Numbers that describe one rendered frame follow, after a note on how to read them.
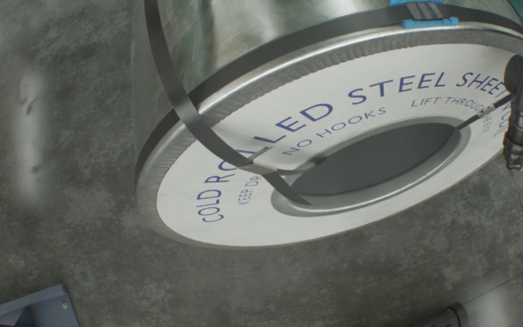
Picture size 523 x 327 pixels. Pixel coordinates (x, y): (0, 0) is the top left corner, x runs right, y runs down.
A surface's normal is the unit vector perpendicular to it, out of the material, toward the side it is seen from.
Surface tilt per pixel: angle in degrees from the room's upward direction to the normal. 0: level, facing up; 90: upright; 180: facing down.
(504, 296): 0
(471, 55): 90
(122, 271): 0
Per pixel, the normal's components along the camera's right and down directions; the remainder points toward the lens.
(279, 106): 0.22, 0.90
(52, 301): -0.04, -0.37
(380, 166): -0.33, -0.29
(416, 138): -0.80, -0.05
